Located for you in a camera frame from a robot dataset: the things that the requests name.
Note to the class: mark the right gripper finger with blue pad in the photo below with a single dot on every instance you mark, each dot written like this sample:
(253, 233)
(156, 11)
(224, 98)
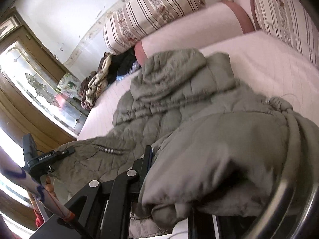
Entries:
(142, 166)

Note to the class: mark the olive green puffer jacket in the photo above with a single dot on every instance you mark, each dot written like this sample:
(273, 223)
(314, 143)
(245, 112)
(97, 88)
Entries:
(218, 146)

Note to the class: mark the black clothing pile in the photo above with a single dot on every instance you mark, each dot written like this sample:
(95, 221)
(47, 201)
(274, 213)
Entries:
(121, 65)

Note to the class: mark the floral box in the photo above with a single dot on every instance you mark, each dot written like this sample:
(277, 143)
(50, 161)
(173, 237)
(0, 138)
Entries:
(69, 86)

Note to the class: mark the brown cream patterned blanket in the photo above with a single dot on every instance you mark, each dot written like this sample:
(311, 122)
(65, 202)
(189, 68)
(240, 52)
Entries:
(93, 86)

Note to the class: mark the wooden glass cabinet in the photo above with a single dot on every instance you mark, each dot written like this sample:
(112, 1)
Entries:
(30, 102)

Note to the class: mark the pink bed sheet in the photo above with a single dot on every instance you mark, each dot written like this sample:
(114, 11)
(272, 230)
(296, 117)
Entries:
(266, 64)

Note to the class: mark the pink bolster with red ends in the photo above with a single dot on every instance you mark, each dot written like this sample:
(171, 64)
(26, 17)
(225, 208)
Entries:
(213, 24)

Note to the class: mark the striped floral pillow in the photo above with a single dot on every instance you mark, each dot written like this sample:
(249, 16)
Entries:
(138, 18)

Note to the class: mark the striped floral quilt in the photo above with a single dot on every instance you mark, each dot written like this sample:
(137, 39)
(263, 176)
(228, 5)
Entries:
(289, 21)

